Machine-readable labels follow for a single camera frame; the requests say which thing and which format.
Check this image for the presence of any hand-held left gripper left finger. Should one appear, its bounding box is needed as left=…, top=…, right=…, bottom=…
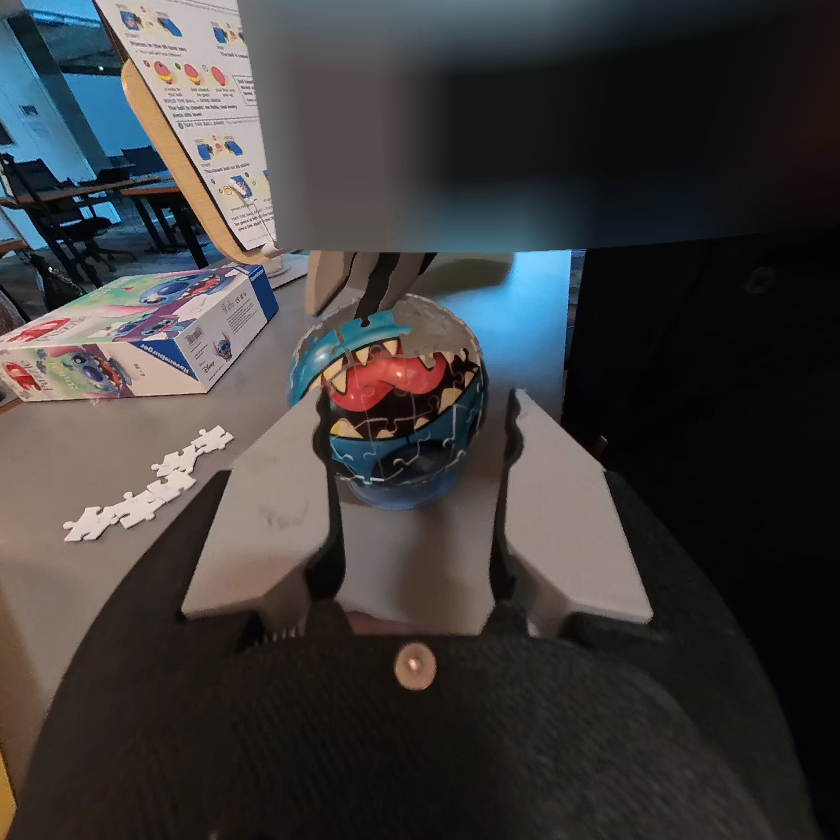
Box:
left=180, top=391, right=347, bottom=632

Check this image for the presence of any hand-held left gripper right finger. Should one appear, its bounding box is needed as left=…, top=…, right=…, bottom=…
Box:
left=489, top=387, right=655, bottom=642

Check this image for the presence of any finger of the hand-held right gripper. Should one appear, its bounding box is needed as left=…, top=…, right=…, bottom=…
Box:
left=366, top=251, right=438, bottom=324
left=304, top=251, right=383, bottom=324

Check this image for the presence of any blue puzzle piece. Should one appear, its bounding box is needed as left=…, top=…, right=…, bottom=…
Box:
left=354, top=305, right=414, bottom=342

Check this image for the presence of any blue cartoon puzzle ball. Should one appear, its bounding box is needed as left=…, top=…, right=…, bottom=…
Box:
left=287, top=293, right=490, bottom=490

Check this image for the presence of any colourful cartoon puzzle box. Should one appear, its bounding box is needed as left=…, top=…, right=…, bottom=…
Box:
left=0, top=264, right=280, bottom=403

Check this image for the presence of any wooden office table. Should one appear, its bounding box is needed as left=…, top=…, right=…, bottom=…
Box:
left=0, top=177, right=161, bottom=265
left=121, top=178, right=212, bottom=256

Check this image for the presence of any white instruction sheet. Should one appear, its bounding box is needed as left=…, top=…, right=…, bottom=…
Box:
left=95, top=0, right=278, bottom=253

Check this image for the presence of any black office chair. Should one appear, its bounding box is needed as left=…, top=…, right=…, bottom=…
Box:
left=3, top=154, right=116, bottom=271

